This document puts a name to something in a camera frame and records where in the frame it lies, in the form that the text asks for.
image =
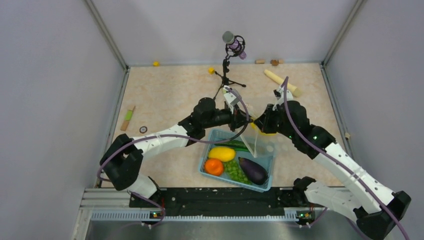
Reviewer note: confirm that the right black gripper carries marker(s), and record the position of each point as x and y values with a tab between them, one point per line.
263	121

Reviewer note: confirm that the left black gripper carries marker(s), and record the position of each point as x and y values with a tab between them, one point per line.
238	118

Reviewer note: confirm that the clear dotted zip bag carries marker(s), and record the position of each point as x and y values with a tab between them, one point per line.
262	144

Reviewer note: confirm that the yellow mango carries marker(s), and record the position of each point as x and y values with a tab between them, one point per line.
224	154

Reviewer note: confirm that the blue plastic basket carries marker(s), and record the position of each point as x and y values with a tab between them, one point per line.
267	162

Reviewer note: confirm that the orange fruit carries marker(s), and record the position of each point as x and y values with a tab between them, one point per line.
214	167

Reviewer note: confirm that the purple eggplant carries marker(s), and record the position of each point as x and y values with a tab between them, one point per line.
253	171

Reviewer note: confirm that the yellow banana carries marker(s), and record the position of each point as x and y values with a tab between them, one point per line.
258	130

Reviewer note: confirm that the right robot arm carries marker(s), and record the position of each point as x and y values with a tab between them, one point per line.
375	208

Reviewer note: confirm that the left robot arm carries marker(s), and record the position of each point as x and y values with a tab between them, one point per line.
121	163

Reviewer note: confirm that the green cucumber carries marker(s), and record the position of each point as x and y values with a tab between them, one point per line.
237	145

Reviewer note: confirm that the wooden rolling pin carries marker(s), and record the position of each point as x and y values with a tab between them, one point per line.
296	92

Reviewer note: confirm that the green grapes bunch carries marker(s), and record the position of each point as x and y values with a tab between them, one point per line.
233	169

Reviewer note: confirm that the yellow cube near microphone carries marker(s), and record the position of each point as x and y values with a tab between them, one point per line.
211	71

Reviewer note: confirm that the brown wooden block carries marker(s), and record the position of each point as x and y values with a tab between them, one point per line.
276	62

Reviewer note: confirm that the cork piece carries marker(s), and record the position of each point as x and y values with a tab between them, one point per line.
259	61

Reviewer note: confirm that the green wooden toy knife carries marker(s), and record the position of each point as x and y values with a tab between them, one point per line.
127	117

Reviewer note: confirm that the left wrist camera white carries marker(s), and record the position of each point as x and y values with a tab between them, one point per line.
231	96

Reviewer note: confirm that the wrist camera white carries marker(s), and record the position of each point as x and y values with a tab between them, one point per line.
281	96
231	96

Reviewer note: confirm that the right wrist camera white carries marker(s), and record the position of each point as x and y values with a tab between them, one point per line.
281	96

